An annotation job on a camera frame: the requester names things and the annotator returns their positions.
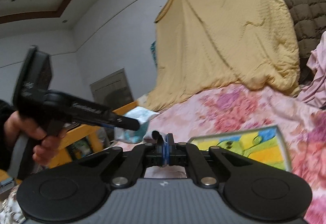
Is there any small white black sock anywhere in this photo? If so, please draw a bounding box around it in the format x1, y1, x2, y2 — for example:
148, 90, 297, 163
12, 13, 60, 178
143, 130, 166, 145

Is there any white blue patterned cloth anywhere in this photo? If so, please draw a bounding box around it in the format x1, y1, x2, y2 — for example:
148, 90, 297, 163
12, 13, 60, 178
114, 106, 159, 144

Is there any person's left hand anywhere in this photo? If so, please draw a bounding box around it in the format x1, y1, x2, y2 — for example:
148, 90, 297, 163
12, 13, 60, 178
4, 111, 67, 166

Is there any grey box with cartoon towel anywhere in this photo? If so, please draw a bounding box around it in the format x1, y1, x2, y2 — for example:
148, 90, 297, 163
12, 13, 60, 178
188, 126, 292, 172

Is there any yellow dotted quilt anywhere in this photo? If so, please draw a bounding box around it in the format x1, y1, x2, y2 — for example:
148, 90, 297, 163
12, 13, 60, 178
146, 0, 300, 111

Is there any pink garment pile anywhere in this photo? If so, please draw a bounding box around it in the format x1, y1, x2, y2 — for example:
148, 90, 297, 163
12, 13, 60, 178
297, 32, 326, 108

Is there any brown quilted jacket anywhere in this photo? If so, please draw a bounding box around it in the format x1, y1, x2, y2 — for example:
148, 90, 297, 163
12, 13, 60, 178
284, 0, 325, 84

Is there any wooden bed rail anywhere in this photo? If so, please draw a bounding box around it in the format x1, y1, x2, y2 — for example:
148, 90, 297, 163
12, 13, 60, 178
0, 100, 139, 184

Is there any grey wall cabinet door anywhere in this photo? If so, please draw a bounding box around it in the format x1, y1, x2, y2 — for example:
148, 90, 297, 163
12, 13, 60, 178
90, 68, 134, 110

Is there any teal wall hanging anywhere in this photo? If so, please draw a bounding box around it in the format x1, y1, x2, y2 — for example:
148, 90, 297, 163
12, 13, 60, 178
150, 41, 157, 68

